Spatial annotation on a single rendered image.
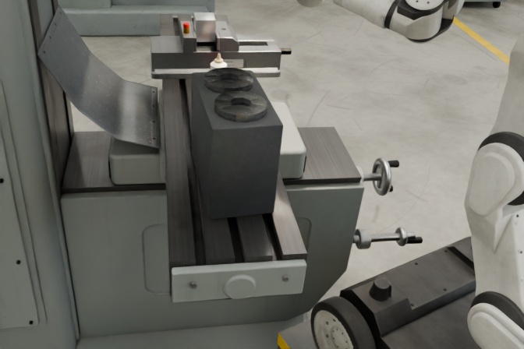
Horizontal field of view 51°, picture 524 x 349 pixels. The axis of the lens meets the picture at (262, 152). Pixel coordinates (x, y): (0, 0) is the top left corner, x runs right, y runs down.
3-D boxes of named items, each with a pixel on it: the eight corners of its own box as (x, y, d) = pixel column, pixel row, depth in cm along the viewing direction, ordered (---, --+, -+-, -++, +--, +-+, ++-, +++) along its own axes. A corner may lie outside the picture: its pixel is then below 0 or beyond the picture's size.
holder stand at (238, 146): (246, 149, 117) (253, 63, 107) (274, 213, 100) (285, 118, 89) (190, 153, 114) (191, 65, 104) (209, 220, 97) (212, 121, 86)
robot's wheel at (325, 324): (369, 393, 131) (385, 338, 120) (352, 402, 128) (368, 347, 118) (320, 333, 145) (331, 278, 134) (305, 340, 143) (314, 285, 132)
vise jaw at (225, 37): (231, 34, 155) (232, 21, 153) (238, 51, 145) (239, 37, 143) (210, 34, 154) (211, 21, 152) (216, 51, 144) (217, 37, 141)
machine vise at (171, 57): (270, 55, 162) (273, 19, 156) (281, 77, 150) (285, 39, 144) (150, 56, 155) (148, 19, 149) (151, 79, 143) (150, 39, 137)
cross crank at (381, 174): (384, 180, 175) (391, 149, 169) (398, 202, 166) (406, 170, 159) (337, 182, 172) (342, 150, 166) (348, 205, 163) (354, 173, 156)
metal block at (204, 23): (212, 33, 150) (213, 12, 147) (215, 41, 145) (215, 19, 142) (193, 33, 149) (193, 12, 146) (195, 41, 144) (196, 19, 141)
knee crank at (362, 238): (416, 236, 167) (421, 220, 164) (424, 249, 162) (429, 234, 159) (348, 240, 163) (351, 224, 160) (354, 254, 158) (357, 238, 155)
